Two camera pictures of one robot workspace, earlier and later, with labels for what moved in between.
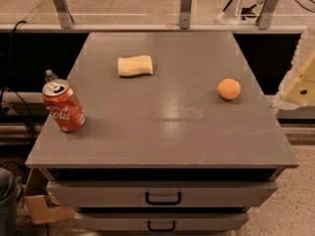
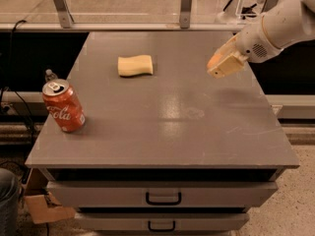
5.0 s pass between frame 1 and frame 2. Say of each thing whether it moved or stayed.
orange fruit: moved
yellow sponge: stayed
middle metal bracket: stayed
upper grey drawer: stayed
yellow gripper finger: moved
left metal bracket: stayed
